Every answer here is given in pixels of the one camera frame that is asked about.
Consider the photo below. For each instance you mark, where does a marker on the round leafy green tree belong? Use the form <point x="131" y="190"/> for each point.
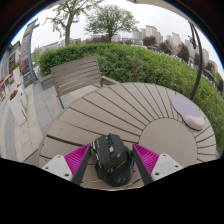
<point x="110" y="20"/>

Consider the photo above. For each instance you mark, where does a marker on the tall grey sign pillar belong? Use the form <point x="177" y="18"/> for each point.
<point x="26" y="46"/>

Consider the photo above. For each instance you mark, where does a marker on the bare-trunked leaning tree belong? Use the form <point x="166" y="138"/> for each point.
<point x="67" y="30"/>

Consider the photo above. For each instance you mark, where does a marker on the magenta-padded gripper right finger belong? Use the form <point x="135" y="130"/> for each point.
<point x="147" y="159"/>

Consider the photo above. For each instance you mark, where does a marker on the black curved umbrella pole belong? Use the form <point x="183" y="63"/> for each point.
<point x="200" y="66"/>

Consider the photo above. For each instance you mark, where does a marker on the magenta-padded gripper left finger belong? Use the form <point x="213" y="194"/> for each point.
<point x="76" y="160"/>

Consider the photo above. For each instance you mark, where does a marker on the distant apartment buildings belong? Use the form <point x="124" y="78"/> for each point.
<point x="153" y="33"/>

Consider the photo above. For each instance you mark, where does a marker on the beige patio umbrella canopy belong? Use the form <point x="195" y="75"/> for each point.
<point x="146" y="1"/>

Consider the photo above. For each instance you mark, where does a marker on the lavender mouse pad with wrist rest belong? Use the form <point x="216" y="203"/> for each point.
<point x="183" y="105"/>

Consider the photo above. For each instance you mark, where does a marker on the grey slatted outdoor chair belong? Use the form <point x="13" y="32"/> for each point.
<point x="76" y="75"/>

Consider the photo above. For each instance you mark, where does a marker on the white flower planter box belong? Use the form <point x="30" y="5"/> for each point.
<point x="16" y="74"/>
<point x="17" y="108"/>

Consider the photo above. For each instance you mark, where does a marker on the black computer mouse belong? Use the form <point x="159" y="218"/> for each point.
<point x="111" y="160"/>

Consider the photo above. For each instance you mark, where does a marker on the green hedge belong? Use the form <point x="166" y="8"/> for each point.
<point x="143" y="63"/>

